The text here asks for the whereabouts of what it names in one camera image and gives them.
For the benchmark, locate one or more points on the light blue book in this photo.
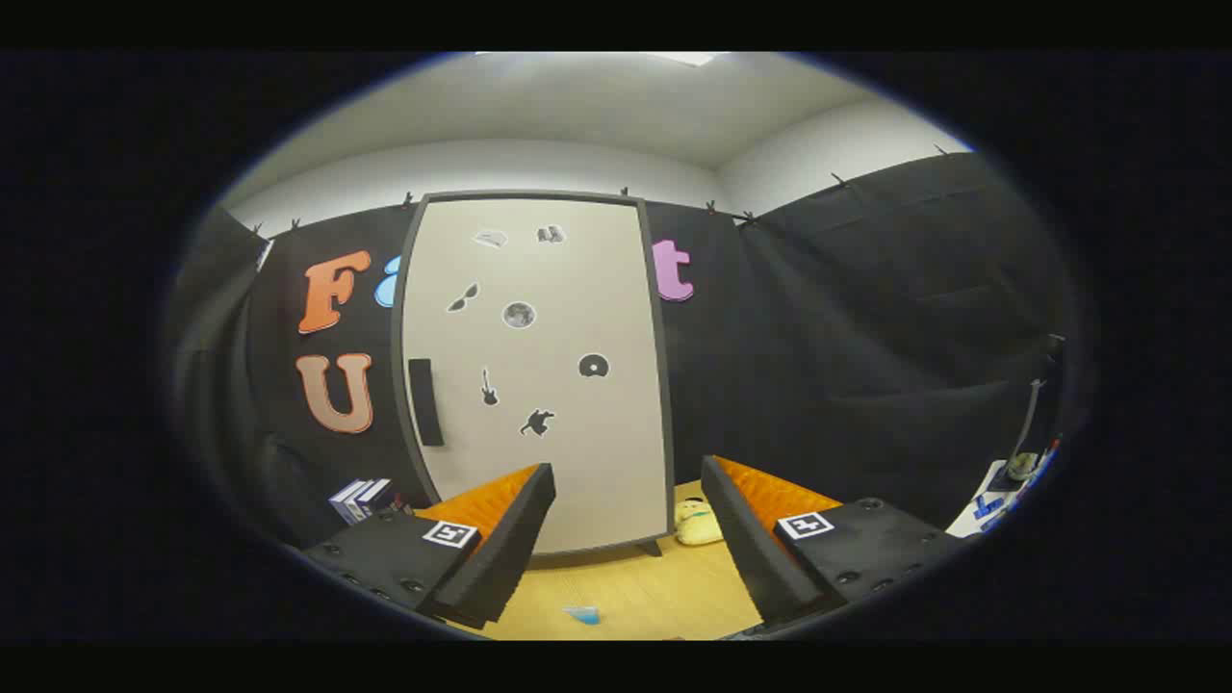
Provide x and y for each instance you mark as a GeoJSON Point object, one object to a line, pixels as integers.
{"type": "Point", "coordinates": [343, 500]}

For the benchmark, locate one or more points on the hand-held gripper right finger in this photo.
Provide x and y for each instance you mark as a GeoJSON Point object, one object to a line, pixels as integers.
{"type": "Point", "coordinates": [746, 539]}

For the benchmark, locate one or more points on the blue and white tube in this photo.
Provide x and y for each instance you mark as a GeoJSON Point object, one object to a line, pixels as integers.
{"type": "Point", "coordinates": [583, 614]}

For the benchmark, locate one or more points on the grey stand pole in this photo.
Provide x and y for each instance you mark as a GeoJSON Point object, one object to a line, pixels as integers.
{"type": "Point", "coordinates": [1032, 414]}

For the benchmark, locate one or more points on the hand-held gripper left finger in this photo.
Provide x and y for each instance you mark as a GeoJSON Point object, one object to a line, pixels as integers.
{"type": "Point", "coordinates": [505, 549]}

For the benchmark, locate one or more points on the beige cabinet door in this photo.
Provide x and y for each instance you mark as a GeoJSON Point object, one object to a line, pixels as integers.
{"type": "Point", "coordinates": [577, 289]}

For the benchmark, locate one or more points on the yellow plush toy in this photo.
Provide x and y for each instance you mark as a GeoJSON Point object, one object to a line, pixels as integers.
{"type": "Point", "coordinates": [695, 525]}

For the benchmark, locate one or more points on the white side table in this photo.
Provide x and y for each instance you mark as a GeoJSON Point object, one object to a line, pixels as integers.
{"type": "Point", "coordinates": [967, 520]}

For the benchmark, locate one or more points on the black backdrop cloth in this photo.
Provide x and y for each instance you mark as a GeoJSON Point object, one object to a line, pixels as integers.
{"type": "Point", "coordinates": [866, 337]}

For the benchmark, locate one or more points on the grey cabinet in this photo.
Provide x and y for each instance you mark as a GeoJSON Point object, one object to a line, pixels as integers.
{"type": "Point", "coordinates": [664, 385]}

